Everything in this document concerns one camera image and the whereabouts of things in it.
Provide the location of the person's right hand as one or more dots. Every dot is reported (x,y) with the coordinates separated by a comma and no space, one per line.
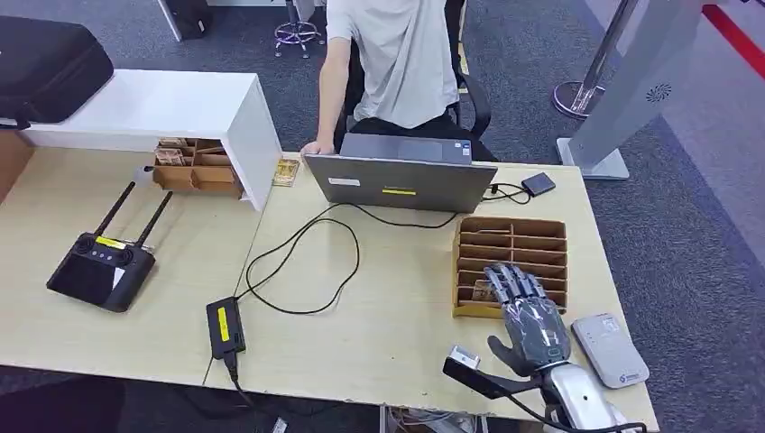
(317,148)

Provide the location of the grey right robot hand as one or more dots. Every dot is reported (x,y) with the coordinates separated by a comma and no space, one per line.
(535,334)

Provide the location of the printed card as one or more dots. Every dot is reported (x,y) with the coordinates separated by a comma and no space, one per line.
(482,291)

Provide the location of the small stack of cards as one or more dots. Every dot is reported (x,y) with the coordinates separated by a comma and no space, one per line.
(286,172)

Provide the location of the white flat handheld device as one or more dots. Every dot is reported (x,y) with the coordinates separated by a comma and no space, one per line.
(611,351)

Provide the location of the grey laptop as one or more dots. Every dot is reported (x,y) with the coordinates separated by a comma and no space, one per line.
(400,182)

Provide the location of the brown slotted card box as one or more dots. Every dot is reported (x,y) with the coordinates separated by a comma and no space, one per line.
(514,245)

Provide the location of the chrome stool base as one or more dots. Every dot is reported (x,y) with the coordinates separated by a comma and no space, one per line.
(297,31)

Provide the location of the wooden box of cards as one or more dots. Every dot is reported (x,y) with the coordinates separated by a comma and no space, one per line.
(200,173)

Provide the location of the person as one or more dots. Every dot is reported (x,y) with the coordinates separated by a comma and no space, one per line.
(400,60)

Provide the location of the small black external drive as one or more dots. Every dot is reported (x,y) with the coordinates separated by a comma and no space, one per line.
(538,184)

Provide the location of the black office chair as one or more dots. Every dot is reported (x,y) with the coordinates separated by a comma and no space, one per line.
(472,101)

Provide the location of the white desk riser shelf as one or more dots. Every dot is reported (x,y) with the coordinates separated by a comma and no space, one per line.
(149,104)

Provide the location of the black computer tower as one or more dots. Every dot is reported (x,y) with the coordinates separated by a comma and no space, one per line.
(186,17)

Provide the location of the black power adapter yellow label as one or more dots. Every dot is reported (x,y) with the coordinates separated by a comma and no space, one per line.
(225,327)

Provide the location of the black remote controller with antennas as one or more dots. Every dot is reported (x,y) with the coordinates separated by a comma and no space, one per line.
(101,275)

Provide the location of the grey kiosk stand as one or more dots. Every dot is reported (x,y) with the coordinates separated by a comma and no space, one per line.
(639,78)

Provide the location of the black carrying case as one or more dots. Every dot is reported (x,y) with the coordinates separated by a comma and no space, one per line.
(42,71)

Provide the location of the brown wooden panel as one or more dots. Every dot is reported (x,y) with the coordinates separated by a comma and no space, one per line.
(13,161)

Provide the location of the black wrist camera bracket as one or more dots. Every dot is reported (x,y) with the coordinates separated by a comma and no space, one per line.
(484,379)

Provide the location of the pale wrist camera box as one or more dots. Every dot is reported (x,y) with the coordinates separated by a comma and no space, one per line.
(464,357)

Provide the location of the chrome stanchion post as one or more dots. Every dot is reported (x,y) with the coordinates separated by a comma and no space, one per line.
(580,95)

